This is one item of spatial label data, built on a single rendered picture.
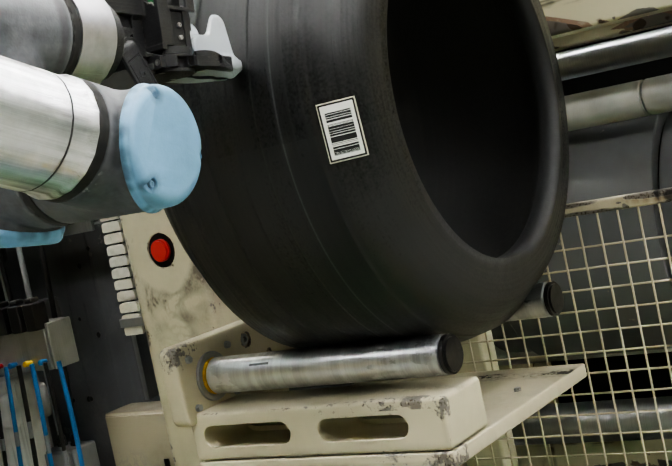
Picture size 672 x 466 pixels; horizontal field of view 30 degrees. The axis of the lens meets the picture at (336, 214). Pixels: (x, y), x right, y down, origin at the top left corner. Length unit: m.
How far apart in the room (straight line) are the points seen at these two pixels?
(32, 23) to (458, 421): 0.63
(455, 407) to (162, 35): 0.51
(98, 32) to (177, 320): 0.66
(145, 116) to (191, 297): 0.77
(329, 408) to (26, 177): 0.65
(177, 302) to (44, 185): 0.80
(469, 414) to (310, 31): 0.45
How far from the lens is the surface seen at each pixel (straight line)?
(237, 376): 1.52
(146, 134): 0.89
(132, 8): 1.16
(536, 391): 1.56
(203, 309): 1.63
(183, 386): 1.53
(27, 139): 0.83
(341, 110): 1.23
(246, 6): 1.31
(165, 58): 1.16
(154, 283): 1.67
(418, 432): 1.37
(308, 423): 1.44
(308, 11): 1.26
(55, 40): 1.05
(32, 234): 1.00
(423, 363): 1.37
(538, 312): 1.61
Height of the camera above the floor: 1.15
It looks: 3 degrees down
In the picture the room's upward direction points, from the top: 12 degrees counter-clockwise
